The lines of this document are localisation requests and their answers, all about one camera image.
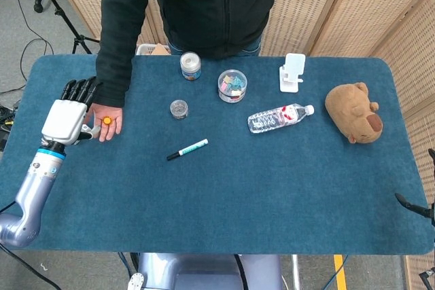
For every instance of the right black-white robot hand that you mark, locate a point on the right black-white robot hand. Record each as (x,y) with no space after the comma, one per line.
(416,209)

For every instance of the person's right hand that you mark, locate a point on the person's right hand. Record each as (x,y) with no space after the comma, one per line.
(112,123)

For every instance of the left black-white robot hand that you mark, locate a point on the left black-white robot hand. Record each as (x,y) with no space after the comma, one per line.
(64,120)

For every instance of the small orange round object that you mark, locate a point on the small orange round object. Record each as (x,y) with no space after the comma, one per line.
(107,120)

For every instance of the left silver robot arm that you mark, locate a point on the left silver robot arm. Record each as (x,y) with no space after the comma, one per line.
(34,188)

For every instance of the person's right forearm black sleeve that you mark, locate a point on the person's right forearm black sleeve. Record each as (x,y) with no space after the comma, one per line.
(112,76)

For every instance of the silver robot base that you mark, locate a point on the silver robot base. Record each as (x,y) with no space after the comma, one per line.
(204,271)

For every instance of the small clear jar metal clips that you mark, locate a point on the small clear jar metal clips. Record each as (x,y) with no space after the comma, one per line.
(179,109)

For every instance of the marker pen with black cap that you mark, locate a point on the marker pen with black cap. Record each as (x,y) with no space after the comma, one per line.
(187,149)

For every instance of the white plastic basket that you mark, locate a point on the white plastic basket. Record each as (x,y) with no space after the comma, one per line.
(146,49)

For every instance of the jar white lid blue label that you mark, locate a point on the jar white lid blue label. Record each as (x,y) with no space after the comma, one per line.
(190,66)

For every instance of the black tripod stand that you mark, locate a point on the black tripod stand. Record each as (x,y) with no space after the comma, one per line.
(61,11)

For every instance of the brown capybara plush toy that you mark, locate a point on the brown capybara plush toy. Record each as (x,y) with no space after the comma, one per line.
(353,111)

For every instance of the clear jar of coloured clips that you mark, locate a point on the clear jar of coloured clips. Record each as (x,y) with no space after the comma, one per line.
(232,85)

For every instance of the blue felt table mat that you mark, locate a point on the blue felt table mat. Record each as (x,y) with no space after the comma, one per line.
(217,201)

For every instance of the person torso in black jacket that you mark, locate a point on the person torso in black jacket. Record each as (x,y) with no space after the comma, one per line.
(207,4)

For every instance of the clear plastic water bottle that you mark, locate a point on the clear plastic water bottle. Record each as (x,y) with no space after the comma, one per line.
(278,118)

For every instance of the white phone stand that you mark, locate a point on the white phone stand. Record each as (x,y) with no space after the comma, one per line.
(292,72)

